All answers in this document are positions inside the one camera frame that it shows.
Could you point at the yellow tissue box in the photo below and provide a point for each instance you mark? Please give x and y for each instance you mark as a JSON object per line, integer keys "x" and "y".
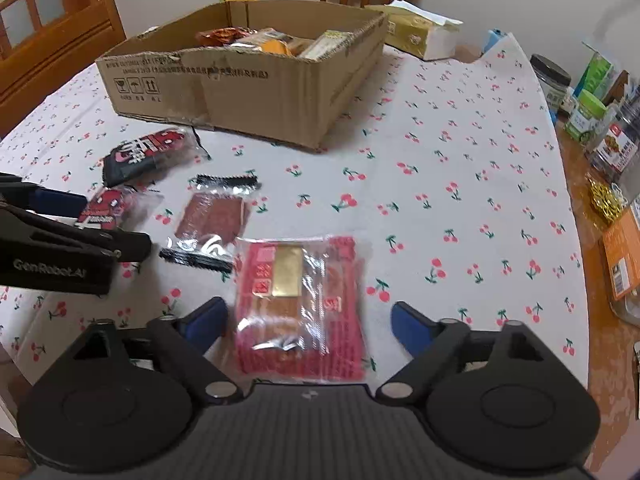
{"x": 410, "y": 30}

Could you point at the dark lid glass jar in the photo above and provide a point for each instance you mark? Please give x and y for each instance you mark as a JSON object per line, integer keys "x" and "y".
{"x": 550, "y": 85}

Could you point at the green white carton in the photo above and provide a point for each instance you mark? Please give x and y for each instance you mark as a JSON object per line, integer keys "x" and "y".
{"x": 597, "y": 75}

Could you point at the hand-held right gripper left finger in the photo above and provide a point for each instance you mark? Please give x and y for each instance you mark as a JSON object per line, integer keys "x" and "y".
{"x": 205, "y": 325}

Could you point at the orange label clear box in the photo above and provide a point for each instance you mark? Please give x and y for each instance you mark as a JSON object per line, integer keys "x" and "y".
{"x": 620, "y": 255}

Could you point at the green lid small jar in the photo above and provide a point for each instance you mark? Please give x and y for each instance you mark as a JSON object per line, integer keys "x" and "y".
{"x": 585, "y": 115}

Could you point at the cherry print tablecloth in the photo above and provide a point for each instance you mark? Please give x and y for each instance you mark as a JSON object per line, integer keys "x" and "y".
{"x": 450, "y": 185}

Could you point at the small black red snack packet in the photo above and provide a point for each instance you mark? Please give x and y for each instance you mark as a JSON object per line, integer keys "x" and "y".
{"x": 107, "y": 207}

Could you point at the long yellow snack packet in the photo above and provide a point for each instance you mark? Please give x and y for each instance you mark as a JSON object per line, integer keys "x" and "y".
{"x": 325, "y": 45}

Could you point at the brown jerky snack packet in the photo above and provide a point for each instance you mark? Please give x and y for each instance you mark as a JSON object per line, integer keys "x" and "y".
{"x": 210, "y": 217}

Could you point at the clear jar red label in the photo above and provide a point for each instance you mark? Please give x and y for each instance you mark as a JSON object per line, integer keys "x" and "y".
{"x": 617, "y": 150}

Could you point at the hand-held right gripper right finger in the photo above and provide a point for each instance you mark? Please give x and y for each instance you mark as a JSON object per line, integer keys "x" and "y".
{"x": 412, "y": 330}

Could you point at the light blue plastic object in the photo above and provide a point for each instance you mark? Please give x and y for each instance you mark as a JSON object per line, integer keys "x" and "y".
{"x": 494, "y": 40}

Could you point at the red clear snack packet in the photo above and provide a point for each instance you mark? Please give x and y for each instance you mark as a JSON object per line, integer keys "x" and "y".
{"x": 300, "y": 320}

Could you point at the cardboard box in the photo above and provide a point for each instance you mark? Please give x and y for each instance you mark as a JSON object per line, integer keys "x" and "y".
{"x": 260, "y": 105}

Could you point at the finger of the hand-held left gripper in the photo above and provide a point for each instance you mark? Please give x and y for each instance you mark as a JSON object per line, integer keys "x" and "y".
{"x": 55, "y": 200}
{"x": 100, "y": 245}

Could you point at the large black red snack packet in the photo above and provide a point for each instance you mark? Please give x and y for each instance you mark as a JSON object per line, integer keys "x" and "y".
{"x": 145, "y": 155}

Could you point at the gold ornament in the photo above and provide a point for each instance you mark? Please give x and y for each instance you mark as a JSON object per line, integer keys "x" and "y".
{"x": 605, "y": 200}

